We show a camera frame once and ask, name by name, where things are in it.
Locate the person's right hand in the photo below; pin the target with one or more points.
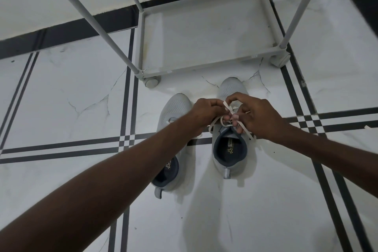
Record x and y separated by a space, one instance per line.
262 119

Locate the white shoelace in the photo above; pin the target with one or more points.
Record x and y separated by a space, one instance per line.
217 122

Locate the grey metal shelf rack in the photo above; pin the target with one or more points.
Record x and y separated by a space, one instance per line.
206 24

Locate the person's right forearm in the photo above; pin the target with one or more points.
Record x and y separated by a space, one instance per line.
333 160

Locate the person's left fingers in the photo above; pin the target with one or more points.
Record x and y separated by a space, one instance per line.
221 112

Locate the person's left hand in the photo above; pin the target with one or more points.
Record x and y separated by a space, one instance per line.
205 113

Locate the grey sneaker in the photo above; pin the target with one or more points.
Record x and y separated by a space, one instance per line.
176 107
231 87

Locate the grey caster wheel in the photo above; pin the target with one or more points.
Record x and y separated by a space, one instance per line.
280 59
152 82

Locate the person's left forearm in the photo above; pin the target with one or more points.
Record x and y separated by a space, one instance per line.
97 189

